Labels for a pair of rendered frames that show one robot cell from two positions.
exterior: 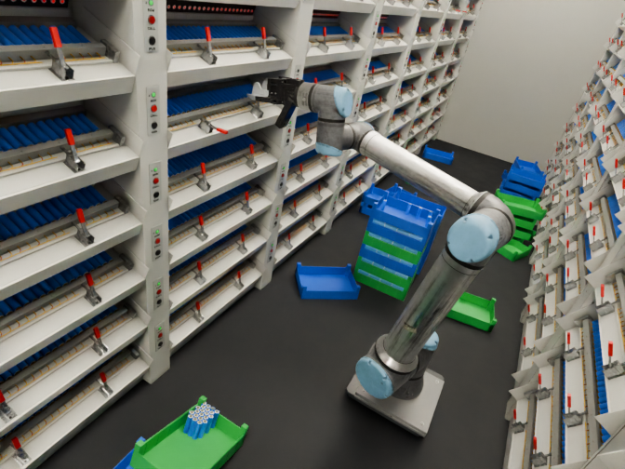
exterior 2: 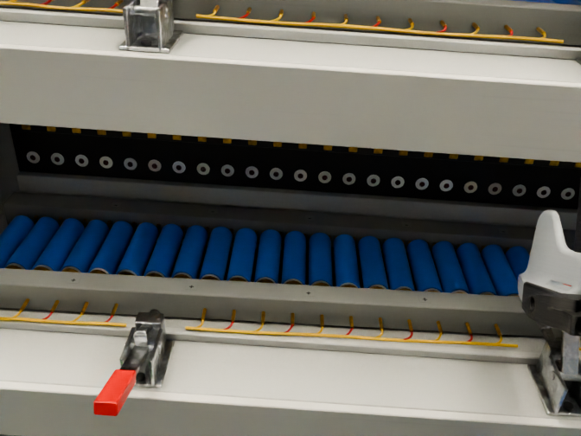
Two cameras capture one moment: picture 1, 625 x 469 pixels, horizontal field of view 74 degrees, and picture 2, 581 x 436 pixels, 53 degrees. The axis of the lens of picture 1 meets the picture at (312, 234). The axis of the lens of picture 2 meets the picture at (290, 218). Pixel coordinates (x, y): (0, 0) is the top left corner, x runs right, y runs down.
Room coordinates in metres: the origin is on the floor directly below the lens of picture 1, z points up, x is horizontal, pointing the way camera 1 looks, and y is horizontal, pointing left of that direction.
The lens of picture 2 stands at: (1.16, 0.03, 1.08)
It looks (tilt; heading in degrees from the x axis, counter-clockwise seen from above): 11 degrees down; 67
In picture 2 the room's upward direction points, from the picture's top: 4 degrees clockwise
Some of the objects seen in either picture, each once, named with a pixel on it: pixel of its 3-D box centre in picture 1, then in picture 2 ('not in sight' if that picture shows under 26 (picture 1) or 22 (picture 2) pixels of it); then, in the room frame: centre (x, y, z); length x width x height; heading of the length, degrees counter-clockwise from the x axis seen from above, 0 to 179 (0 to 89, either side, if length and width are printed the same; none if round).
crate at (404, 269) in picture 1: (392, 251); not in sight; (1.89, -0.44, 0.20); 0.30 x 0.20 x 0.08; 70
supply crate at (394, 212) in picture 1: (405, 213); not in sight; (1.89, -0.44, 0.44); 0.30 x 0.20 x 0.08; 70
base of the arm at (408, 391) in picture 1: (402, 370); not in sight; (1.15, -0.45, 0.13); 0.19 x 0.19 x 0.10
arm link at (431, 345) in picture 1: (412, 347); not in sight; (1.14, -0.45, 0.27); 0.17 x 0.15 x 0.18; 140
